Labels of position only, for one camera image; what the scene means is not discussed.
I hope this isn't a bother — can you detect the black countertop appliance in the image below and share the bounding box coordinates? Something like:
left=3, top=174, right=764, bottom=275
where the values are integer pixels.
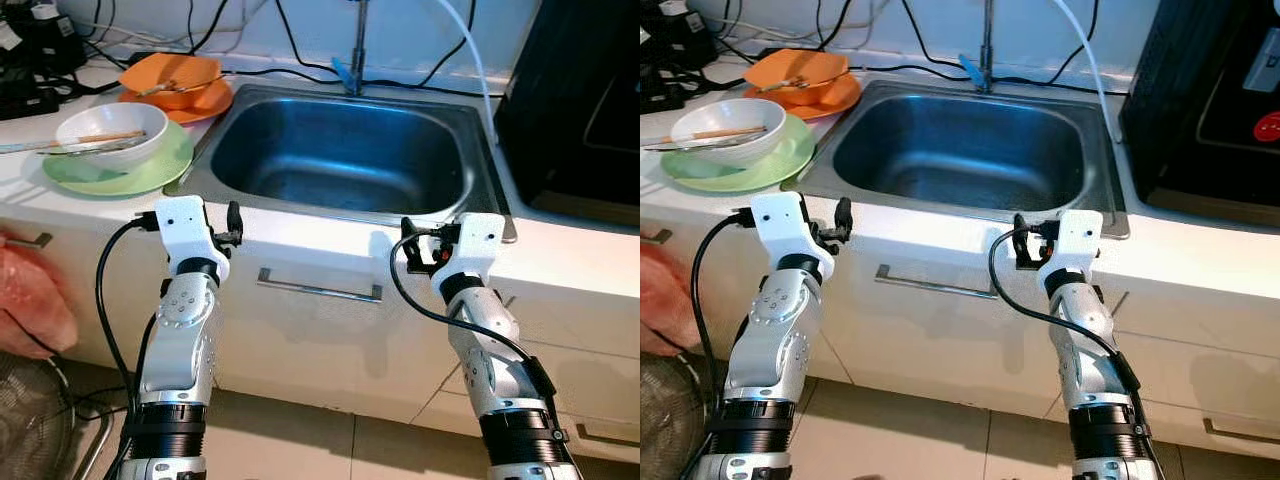
left=1118, top=0, right=1280, bottom=226
left=495, top=0, right=641, bottom=226

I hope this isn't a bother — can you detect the orange plate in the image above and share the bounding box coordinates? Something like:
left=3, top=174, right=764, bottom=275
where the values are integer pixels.
left=742, top=72, right=863, bottom=121
left=117, top=80, right=235, bottom=126

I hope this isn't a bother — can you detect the white hose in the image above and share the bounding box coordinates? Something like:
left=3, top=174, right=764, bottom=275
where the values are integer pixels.
left=1055, top=0, right=1119, bottom=141
left=435, top=0, right=498, bottom=141

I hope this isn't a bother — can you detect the large black power adapter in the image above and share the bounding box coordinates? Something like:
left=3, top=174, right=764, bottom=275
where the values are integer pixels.
left=0, top=5, right=83, bottom=73
left=655, top=0, right=719, bottom=67

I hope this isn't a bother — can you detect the white bowl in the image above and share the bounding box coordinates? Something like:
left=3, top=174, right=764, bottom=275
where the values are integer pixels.
left=55, top=102, right=169, bottom=173
left=670, top=98, right=789, bottom=167

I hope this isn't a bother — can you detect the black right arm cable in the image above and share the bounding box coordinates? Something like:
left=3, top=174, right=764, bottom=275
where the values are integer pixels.
left=988, top=228, right=1141, bottom=391
left=388, top=232, right=556, bottom=396

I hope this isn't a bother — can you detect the stainless steel sink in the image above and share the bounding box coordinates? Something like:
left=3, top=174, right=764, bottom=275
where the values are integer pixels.
left=795, top=80, right=1131, bottom=239
left=165, top=83, right=518, bottom=244

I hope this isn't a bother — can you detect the white kitchen cabinet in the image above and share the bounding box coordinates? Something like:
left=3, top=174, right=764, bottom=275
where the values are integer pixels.
left=640, top=190, right=1280, bottom=461
left=0, top=190, right=641, bottom=466

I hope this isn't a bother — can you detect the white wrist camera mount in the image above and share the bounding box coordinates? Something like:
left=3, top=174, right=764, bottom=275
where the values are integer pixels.
left=153, top=196, right=231, bottom=281
left=750, top=192, right=836, bottom=284
left=432, top=213, right=506, bottom=293
left=1035, top=210, right=1104, bottom=291

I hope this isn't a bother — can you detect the green plate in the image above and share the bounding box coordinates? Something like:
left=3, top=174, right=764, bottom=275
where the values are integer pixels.
left=42, top=120, right=196, bottom=197
left=660, top=113, right=816, bottom=193

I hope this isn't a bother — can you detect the metal faucet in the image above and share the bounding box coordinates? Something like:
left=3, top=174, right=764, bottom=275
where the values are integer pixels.
left=958, top=0, right=1001, bottom=96
left=333, top=0, right=371, bottom=98

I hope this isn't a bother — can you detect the metal spoon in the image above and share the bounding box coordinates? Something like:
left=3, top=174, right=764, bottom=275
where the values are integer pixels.
left=665, top=138, right=766, bottom=156
left=40, top=140, right=141, bottom=159

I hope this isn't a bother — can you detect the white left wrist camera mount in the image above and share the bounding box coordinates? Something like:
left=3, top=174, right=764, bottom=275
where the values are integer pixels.
left=750, top=192, right=836, bottom=284
left=153, top=196, right=231, bottom=281

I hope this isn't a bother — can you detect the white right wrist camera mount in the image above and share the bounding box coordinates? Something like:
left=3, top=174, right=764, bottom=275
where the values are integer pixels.
left=432, top=213, right=506, bottom=293
left=1035, top=210, right=1104, bottom=291

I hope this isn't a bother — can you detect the wooden chopstick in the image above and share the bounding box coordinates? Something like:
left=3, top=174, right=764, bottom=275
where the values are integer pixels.
left=0, top=129, right=147, bottom=155
left=640, top=126, right=769, bottom=151
left=0, top=130, right=147, bottom=156
left=640, top=127, right=769, bottom=152

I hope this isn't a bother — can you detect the pink plastic bag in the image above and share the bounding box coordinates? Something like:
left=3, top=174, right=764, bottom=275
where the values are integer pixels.
left=640, top=243, right=709, bottom=359
left=0, top=232, right=79, bottom=359

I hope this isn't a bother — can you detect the orange bowl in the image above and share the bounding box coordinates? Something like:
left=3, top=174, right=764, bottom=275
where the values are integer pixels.
left=120, top=53, right=223, bottom=111
left=745, top=48, right=851, bottom=106

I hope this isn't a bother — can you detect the floor fan with wire grille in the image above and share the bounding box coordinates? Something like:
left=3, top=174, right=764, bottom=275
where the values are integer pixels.
left=0, top=350, right=111, bottom=480
left=640, top=352, right=736, bottom=480

